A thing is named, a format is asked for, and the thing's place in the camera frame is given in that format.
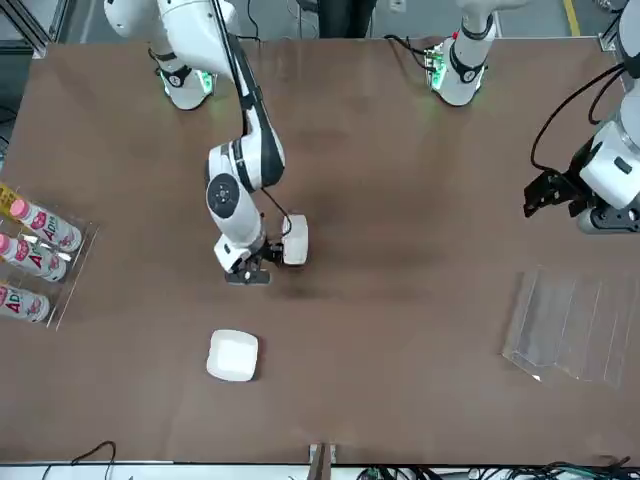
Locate pink capped white bottle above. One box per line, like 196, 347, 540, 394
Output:
0, 283, 52, 324
9, 198, 84, 252
0, 233, 69, 283

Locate black left base cable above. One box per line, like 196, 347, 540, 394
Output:
383, 33, 437, 71

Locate white paper box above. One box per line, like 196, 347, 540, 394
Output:
281, 213, 310, 268
205, 328, 261, 384

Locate person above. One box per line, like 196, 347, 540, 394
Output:
319, 0, 377, 40

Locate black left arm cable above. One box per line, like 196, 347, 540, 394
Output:
529, 62, 629, 174

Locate clear stepped plastic holder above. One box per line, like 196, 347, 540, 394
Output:
501, 264, 632, 390

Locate clear acrylic bottle rack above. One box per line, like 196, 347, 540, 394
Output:
0, 187, 101, 332

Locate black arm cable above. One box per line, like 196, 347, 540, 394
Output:
207, 0, 296, 239
529, 62, 629, 174

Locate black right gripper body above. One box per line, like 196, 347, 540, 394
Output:
225, 244, 275, 286

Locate tangled black desk cables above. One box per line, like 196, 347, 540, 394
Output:
359, 452, 640, 480

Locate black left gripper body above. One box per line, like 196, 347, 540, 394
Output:
563, 141, 603, 219

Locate aluminium frame post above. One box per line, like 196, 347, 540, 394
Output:
306, 442, 338, 480
597, 30, 624, 54
0, 0, 71, 61

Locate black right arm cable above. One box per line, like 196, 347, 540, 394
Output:
207, 0, 296, 239

